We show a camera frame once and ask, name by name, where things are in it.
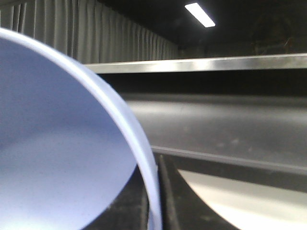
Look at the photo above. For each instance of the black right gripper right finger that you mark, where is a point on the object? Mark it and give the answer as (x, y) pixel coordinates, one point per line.
(182, 209)

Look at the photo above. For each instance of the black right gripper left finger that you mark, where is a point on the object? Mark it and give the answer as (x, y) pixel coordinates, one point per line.
(129, 211)

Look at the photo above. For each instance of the light blue bowl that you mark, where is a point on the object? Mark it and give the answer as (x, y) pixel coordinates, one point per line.
(68, 141)

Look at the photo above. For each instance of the grey curtain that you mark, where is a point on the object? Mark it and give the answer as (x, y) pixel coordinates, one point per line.
(85, 30)

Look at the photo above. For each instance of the metal range hood edge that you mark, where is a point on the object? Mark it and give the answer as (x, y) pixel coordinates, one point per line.
(289, 61)

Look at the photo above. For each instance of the ceiling fluorescent light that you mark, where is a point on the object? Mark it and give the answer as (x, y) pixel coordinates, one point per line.
(198, 13)

